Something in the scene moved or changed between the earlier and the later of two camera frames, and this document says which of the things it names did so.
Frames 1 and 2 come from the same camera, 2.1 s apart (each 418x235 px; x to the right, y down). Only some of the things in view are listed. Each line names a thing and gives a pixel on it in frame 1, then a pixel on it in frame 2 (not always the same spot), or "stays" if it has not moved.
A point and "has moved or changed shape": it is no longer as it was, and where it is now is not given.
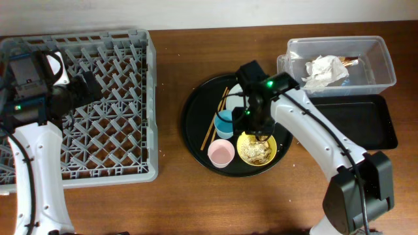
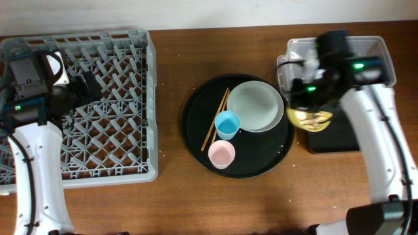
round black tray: x=199 y=108 stays
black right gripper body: x=253 y=119 to x=310 y=95
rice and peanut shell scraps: x=255 y=151 has moved or changed shape
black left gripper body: x=76 y=93 stays
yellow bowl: x=272 y=143 has moved or changed shape
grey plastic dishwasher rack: x=113 y=140 stays
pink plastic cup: x=221 y=153 stays
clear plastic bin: x=336 y=65 stays
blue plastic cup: x=223 y=124 stays
